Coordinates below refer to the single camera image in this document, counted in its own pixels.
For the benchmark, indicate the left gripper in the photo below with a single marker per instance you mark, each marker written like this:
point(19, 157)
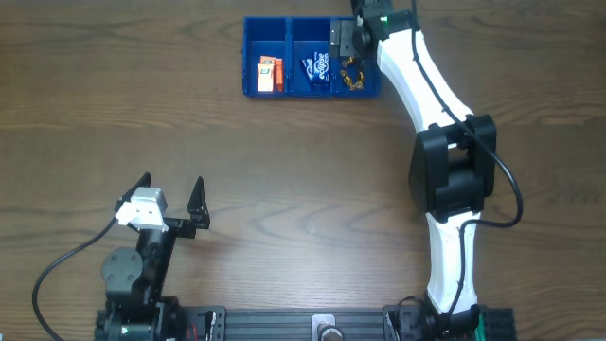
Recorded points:
point(180, 228)

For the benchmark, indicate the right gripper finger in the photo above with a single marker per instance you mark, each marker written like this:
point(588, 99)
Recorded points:
point(342, 39)

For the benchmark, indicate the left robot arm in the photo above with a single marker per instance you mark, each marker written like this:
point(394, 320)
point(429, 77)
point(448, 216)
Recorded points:
point(122, 267)

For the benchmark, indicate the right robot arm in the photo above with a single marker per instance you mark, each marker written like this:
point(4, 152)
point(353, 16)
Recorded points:
point(445, 180)

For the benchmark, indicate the blue tray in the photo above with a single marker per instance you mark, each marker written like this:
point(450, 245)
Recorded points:
point(270, 33)

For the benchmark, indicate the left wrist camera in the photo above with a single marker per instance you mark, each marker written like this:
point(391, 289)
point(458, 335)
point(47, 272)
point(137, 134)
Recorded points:
point(144, 208)

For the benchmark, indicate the mounting rail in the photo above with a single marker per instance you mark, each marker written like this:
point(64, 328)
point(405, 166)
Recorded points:
point(274, 324)

